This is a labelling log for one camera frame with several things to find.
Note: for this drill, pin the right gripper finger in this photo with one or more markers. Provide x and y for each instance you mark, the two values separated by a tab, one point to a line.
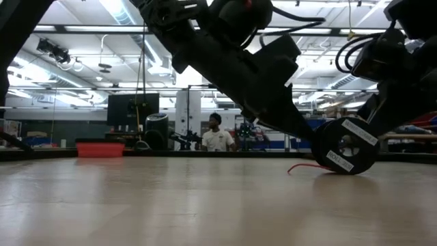
377	129

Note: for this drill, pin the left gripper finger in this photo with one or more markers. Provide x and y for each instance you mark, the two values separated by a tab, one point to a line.
290	124

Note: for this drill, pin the small black robot arm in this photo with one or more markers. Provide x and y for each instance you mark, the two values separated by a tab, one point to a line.
187	138
251	133

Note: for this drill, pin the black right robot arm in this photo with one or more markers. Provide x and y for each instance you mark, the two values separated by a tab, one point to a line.
416	17

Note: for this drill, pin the shelf with red bins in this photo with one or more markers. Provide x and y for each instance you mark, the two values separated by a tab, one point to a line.
426	119

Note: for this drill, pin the long wooden workbench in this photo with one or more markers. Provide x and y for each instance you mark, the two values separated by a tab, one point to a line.
409	137

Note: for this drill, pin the white square pillar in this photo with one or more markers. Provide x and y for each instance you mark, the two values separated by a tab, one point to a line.
191	106

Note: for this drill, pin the person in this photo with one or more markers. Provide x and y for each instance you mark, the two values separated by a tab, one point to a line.
216	140

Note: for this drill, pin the yellow hanging hook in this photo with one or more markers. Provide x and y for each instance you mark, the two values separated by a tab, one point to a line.
351	35

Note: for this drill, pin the black monitor screen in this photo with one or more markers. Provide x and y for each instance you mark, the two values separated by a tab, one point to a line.
119	109

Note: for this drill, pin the black ceiling disc fixture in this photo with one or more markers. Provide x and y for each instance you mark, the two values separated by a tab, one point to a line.
104	66

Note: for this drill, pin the red plastic bin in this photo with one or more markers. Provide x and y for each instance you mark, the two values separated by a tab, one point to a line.
100	150

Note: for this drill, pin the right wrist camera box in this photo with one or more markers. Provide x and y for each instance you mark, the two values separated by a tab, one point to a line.
379	58

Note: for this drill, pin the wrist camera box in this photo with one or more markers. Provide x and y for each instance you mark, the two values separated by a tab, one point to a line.
379	58
280	54

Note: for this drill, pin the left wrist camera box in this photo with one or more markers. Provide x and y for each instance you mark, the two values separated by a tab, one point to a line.
280	54

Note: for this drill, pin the black aluminium table frame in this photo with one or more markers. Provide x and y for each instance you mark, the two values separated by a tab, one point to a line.
205	154

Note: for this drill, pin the black camera cluster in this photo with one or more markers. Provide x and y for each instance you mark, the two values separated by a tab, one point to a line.
58	53

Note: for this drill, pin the black frame crossbeam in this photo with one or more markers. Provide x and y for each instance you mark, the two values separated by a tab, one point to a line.
59	29

